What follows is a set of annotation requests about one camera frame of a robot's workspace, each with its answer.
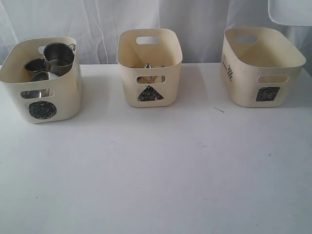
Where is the stainless steel bowl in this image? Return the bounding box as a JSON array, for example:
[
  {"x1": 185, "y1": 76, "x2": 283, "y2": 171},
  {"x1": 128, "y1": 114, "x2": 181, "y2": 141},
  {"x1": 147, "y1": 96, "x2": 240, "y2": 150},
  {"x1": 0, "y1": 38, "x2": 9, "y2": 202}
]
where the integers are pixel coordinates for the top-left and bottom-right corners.
[{"x1": 21, "y1": 71, "x2": 50, "y2": 99}]

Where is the cream bin with black triangle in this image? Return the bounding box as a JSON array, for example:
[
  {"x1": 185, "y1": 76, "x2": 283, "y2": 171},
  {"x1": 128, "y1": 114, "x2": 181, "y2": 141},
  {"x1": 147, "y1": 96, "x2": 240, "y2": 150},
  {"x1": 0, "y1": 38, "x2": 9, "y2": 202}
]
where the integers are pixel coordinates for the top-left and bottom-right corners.
[{"x1": 117, "y1": 28, "x2": 183, "y2": 108}]

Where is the white curtain backdrop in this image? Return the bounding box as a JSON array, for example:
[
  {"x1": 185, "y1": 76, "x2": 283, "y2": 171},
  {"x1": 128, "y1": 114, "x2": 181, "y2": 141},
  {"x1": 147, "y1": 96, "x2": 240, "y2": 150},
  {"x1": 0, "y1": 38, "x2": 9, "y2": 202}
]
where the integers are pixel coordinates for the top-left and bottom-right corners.
[{"x1": 0, "y1": 0, "x2": 312, "y2": 64}]

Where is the cream bin with black circle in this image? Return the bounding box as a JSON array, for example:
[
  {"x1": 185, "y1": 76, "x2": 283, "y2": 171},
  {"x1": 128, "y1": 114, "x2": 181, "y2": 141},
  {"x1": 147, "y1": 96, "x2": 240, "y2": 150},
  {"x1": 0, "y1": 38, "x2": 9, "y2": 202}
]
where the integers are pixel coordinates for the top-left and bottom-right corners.
[{"x1": 0, "y1": 37, "x2": 82, "y2": 123}]

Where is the brown wooden chopstick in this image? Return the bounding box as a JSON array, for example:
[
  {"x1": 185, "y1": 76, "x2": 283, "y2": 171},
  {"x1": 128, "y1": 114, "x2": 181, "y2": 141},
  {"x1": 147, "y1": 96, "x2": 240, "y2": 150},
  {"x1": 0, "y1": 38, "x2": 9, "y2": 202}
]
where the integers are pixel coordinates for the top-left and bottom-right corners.
[{"x1": 136, "y1": 77, "x2": 150, "y2": 84}]

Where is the stainless steel mug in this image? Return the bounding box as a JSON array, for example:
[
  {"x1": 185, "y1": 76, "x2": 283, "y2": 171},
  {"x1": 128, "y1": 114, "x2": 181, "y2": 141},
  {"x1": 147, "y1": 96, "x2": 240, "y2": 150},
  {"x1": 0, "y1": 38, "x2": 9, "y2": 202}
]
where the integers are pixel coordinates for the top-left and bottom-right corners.
[
  {"x1": 43, "y1": 42, "x2": 76, "y2": 77},
  {"x1": 24, "y1": 58, "x2": 46, "y2": 78}
]

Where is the white square plate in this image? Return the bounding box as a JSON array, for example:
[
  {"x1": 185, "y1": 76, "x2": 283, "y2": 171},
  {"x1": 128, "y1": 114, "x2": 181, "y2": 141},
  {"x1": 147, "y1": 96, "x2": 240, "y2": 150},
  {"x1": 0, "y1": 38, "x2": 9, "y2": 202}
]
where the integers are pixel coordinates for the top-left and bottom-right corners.
[{"x1": 268, "y1": 0, "x2": 312, "y2": 27}]

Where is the cream bin with black square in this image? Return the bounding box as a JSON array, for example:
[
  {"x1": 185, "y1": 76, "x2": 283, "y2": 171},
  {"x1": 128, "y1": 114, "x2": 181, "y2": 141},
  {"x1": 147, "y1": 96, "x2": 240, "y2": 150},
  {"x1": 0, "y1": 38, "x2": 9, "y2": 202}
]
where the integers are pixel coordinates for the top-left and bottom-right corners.
[{"x1": 220, "y1": 27, "x2": 306, "y2": 107}]

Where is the stainless steel spoon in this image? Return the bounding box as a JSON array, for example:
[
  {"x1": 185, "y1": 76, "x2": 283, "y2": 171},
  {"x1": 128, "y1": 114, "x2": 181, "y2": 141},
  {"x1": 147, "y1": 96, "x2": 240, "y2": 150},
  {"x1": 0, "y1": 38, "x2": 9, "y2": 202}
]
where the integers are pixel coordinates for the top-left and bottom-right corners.
[{"x1": 143, "y1": 63, "x2": 158, "y2": 84}]

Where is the white ceramic bowl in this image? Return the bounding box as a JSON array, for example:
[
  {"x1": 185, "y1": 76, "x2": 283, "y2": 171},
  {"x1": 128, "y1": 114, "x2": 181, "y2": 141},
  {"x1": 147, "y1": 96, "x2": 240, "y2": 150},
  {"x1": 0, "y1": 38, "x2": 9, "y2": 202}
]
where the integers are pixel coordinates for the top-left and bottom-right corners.
[{"x1": 47, "y1": 72, "x2": 59, "y2": 80}]

